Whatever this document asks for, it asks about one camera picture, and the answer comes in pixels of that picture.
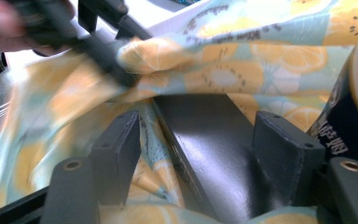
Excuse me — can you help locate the white plastic tray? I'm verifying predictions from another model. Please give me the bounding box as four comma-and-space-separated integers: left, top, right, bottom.
127, 0, 213, 36

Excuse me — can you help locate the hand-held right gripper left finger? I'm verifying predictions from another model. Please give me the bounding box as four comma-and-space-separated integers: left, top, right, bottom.
89, 110, 143, 207

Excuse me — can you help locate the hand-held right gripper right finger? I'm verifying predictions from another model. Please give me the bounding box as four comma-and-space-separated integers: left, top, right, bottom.
251, 110, 326, 206

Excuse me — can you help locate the fruit print fabric bag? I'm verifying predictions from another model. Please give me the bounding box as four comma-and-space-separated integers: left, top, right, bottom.
0, 0, 358, 224

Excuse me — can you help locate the black box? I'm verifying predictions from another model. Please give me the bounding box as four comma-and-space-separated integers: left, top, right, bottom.
151, 92, 288, 224

